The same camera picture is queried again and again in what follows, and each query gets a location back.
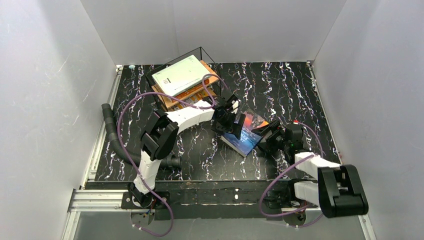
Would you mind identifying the wooden two-tier shelf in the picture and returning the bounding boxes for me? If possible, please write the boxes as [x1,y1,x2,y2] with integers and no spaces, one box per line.
[146,47,218,100]

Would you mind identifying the orange small treehouse book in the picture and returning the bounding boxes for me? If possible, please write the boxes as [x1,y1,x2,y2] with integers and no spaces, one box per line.
[169,90,209,111]

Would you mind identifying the blue Jane Eyre book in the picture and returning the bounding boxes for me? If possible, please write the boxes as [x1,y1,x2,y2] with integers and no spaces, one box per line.
[220,108,269,157]

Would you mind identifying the orange green treehouse book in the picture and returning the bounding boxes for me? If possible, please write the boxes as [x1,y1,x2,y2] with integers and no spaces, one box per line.
[152,83,204,100]

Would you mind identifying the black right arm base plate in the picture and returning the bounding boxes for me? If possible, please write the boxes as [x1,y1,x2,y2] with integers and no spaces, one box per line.
[260,190,317,221]

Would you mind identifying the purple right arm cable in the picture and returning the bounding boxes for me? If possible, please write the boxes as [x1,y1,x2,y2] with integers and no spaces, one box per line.
[258,120,326,229]

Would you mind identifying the pale green file folder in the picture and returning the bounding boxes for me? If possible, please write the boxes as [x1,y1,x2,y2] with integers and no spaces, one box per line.
[152,55,210,96]

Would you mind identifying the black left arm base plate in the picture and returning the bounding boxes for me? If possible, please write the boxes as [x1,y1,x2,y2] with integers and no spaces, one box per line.
[121,191,166,210]

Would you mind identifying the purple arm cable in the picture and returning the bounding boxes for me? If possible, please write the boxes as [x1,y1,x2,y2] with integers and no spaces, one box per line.
[116,73,229,237]
[258,120,326,229]

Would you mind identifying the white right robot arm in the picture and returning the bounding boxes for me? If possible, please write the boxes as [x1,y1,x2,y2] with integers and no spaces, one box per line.
[253,120,369,219]

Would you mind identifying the black corrugated hose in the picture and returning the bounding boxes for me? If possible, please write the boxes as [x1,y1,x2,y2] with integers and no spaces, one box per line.
[100,103,182,170]

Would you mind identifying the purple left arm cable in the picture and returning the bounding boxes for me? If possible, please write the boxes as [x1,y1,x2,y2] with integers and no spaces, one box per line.
[116,73,229,237]

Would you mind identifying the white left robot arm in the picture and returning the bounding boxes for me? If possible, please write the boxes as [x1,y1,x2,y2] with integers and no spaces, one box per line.
[128,95,246,204]

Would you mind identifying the aluminium table frame rail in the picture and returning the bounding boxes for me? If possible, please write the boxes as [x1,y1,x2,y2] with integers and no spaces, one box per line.
[61,64,133,240]

